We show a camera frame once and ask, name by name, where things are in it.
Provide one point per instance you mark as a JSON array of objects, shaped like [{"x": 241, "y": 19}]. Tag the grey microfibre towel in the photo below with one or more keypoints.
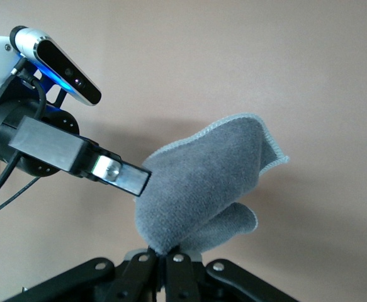
[{"x": 202, "y": 176}]

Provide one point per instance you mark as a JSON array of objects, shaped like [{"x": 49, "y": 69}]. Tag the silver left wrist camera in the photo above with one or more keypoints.
[{"x": 60, "y": 63}]

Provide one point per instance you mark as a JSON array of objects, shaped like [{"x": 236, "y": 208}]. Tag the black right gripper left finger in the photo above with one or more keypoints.
[{"x": 139, "y": 273}]

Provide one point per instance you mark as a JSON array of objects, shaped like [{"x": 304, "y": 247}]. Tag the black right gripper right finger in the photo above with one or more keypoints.
[{"x": 183, "y": 277}]

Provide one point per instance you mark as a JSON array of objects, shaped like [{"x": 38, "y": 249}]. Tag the black camera bracket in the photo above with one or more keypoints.
[{"x": 55, "y": 92}]

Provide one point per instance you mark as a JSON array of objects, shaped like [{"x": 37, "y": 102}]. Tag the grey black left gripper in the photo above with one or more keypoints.
[{"x": 51, "y": 144}]

